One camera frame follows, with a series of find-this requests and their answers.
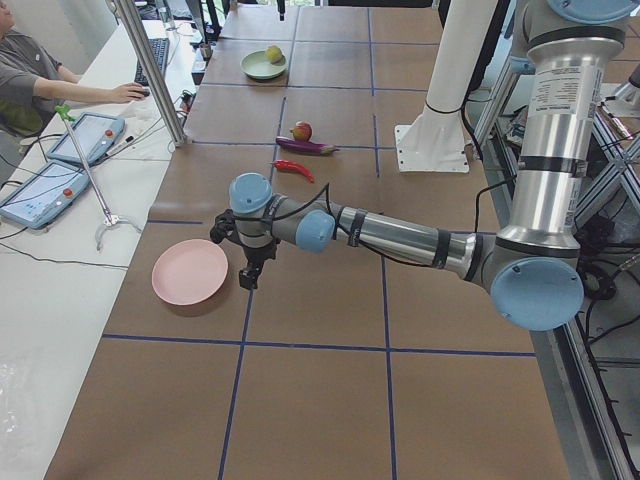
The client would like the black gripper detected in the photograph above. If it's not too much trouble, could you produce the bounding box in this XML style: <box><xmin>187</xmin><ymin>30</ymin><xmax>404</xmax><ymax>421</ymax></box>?
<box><xmin>209</xmin><ymin>209</ymin><xmax>278</xmax><ymax>289</ymax></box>

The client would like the purple eggplant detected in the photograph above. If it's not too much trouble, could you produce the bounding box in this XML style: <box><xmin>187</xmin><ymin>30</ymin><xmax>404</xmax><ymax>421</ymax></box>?
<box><xmin>275</xmin><ymin>136</ymin><xmax>339</xmax><ymax>156</ymax></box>

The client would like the pink yellow peach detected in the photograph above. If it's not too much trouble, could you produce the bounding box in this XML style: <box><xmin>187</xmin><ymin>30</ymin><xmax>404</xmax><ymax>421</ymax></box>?
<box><xmin>264</xmin><ymin>45</ymin><xmax>283</xmax><ymax>64</ymax></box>

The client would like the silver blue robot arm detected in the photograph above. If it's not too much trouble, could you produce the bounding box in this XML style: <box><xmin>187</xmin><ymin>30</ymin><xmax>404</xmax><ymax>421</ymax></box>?
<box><xmin>210</xmin><ymin>1</ymin><xmax>636</xmax><ymax>331</ymax></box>

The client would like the pink plate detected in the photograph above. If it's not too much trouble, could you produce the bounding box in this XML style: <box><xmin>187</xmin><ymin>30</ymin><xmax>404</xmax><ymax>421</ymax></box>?
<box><xmin>151</xmin><ymin>239</ymin><xmax>228</xmax><ymax>306</ymax></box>

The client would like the red chili pepper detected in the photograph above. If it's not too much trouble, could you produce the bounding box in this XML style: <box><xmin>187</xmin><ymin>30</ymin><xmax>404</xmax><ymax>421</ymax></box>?
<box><xmin>272</xmin><ymin>159</ymin><xmax>315</xmax><ymax>183</ymax></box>

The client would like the red yellow pomegranate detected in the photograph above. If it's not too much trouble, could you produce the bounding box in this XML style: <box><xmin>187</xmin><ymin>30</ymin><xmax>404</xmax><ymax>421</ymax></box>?
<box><xmin>290</xmin><ymin>121</ymin><xmax>313</xmax><ymax>142</ymax></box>

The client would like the upper teach pendant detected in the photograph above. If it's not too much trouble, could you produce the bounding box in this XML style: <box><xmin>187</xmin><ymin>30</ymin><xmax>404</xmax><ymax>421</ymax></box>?
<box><xmin>46</xmin><ymin>112</ymin><xmax>125</xmax><ymax>166</ymax></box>

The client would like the teach pendant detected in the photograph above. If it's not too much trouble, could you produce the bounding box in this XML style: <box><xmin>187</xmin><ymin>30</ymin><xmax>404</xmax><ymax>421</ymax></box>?
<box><xmin>1</xmin><ymin>160</ymin><xmax>89</xmax><ymax>230</ymax></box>
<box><xmin>46</xmin><ymin>112</ymin><xmax>125</xmax><ymax>166</ymax></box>

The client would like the green plate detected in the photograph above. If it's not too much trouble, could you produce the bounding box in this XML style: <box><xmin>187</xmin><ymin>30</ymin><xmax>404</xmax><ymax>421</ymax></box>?
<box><xmin>240</xmin><ymin>51</ymin><xmax>288</xmax><ymax>80</ymax></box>

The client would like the lower teach pendant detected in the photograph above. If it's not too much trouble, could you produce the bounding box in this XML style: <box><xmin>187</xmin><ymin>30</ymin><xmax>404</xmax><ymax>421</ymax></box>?
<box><xmin>1</xmin><ymin>160</ymin><xmax>89</xmax><ymax>230</ymax></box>

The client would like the black keyboard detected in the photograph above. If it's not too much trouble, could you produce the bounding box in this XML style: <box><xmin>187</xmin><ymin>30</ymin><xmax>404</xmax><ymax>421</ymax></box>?
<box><xmin>133</xmin><ymin>37</ymin><xmax>171</xmax><ymax>87</ymax></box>

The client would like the grabber reacher tool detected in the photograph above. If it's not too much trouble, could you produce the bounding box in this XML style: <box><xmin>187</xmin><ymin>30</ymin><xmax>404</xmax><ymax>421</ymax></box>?
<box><xmin>55</xmin><ymin>105</ymin><xmax>142</xmax><ymax>252</ymax></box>

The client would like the seated person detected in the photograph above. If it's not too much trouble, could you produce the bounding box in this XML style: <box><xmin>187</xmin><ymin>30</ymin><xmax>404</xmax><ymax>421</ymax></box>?
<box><xmin>1</xmin><ymin>2</ymin><xmax>148</xmax><ymax>137</ymax></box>

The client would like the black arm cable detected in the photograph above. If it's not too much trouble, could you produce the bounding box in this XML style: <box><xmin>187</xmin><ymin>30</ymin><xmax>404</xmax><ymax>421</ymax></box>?
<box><xmin>234</xmin><ymin>179</ymin><xmax>516</xmax><ymax>266</ymax></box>

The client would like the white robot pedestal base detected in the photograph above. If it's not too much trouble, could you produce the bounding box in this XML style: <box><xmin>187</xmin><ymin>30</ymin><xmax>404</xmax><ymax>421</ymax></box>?
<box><xmin>393</xmin><ymin>0</ymin><xmax>511</xmax><ymax>175</ymax></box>

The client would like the aluminium frame post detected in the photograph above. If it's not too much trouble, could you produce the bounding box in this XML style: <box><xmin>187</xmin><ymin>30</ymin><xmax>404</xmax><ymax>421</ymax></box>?
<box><xmin>114</xmin><ymin>1</ymin><xmax>195</xmax><ymax>148</ymax></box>

